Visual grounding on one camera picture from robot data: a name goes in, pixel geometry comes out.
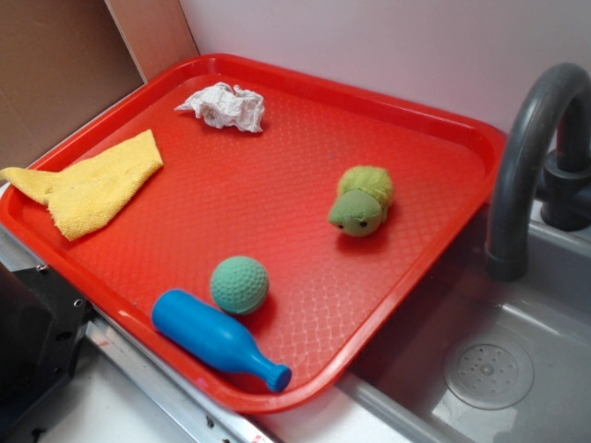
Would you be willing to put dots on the crumpled white paper towel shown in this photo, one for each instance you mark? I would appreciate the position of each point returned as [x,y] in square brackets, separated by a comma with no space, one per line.
[221,106]

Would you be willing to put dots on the red plastic tray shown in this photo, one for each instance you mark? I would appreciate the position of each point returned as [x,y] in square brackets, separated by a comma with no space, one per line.
[224,193]

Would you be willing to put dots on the brown cardboard panel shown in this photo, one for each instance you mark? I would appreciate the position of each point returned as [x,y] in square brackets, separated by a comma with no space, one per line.
[65,62]

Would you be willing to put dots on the grey plastic sink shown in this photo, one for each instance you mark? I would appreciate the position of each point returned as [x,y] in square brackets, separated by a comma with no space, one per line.
[468,359]

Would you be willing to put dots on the blue plastic bottle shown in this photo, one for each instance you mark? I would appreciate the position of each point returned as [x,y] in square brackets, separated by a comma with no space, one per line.
[215,338]

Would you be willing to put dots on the green dimpled ball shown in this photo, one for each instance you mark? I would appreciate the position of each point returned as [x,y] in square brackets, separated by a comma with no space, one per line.
[240,285]

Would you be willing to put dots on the green plush turtle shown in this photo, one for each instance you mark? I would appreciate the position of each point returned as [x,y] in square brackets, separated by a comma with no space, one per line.
[364,197]

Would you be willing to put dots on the yellow cloth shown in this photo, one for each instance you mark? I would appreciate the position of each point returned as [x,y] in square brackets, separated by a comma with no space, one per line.
[87,195]

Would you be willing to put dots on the grey curved faucet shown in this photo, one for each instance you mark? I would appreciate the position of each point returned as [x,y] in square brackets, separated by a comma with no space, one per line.
[547,157]

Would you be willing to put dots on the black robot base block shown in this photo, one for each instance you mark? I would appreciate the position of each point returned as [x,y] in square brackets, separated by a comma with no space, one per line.
[43,320]

